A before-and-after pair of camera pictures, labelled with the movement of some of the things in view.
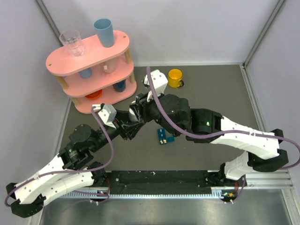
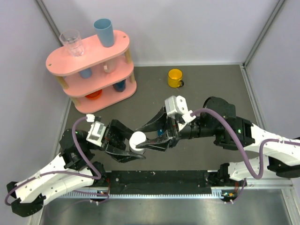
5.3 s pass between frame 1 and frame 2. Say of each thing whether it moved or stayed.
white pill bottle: moved
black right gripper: moved
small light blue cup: stayed
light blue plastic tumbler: stayed
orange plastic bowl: stayed
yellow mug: stayed
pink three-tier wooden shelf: stayed
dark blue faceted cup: stayed
